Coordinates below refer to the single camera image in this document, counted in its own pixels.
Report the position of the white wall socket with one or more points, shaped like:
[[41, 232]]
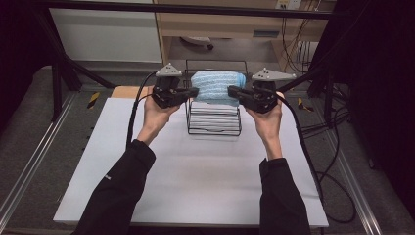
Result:
[[288, 4]]

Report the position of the person's right hand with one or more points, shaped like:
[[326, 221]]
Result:
[[269, 130]]

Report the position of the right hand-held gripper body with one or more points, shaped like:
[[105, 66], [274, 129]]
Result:
[[261, 98]]

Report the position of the wooden table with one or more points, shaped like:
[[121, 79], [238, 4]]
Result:
[[125, 92]]

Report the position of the white cabinet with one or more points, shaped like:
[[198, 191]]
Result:
[[107, 32]]

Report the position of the black curtain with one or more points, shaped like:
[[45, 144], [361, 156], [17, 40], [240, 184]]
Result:
[[381, 81]]

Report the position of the white table mat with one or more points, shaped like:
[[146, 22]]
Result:
[[202, 186]]

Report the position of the white chair base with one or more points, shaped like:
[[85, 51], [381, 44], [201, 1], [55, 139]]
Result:
[[197, 40]]

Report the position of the person's left hand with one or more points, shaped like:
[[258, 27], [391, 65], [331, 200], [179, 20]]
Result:
[[155, 119]]

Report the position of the black metal frame stand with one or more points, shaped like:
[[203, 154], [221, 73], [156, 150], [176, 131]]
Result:
[[328, 84], [57, 84]]

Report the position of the black horizontal frame bar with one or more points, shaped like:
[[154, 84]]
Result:
[[195, 10]]

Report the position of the light wooden desk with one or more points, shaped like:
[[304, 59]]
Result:
[[225, 24]]

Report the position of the aluminium floor rail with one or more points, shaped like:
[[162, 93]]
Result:
[[36, 153], [354, 182]]

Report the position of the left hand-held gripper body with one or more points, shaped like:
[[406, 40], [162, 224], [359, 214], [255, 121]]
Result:
[[166, 91]]

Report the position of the yellow black floor tape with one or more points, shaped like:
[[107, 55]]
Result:
[[304, 105], [93, 100]]

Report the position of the blue striped cloth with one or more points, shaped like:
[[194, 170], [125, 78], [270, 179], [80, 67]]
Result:
[[213, 86]]

